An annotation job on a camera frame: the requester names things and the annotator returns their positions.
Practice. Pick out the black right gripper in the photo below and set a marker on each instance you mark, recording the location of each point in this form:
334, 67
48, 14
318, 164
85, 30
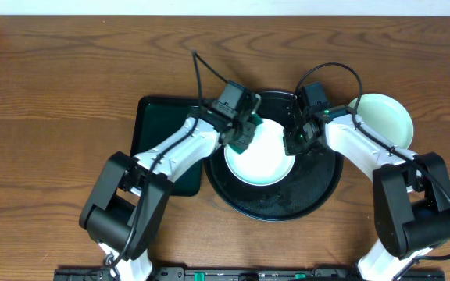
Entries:
291, 146

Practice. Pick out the pink plate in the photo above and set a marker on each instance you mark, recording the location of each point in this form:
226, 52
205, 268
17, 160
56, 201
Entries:
264, 162

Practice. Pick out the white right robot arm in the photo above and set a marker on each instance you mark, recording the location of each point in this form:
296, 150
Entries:
411, 192

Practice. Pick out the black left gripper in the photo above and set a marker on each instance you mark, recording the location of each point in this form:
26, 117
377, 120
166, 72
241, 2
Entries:
244, 135

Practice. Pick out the green sponge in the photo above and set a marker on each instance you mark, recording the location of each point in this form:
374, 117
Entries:
245, 133

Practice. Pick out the rectangular black tray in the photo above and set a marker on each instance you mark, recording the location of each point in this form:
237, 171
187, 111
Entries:
157, 118

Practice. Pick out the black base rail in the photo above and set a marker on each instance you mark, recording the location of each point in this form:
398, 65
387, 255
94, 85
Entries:
180, 274

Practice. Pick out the round black tray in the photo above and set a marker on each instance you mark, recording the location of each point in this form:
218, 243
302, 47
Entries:
311, 181

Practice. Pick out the mint green plate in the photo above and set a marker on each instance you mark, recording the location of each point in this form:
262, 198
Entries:
387, 117

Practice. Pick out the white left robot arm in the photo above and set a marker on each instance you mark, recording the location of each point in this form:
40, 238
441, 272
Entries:
126, 205

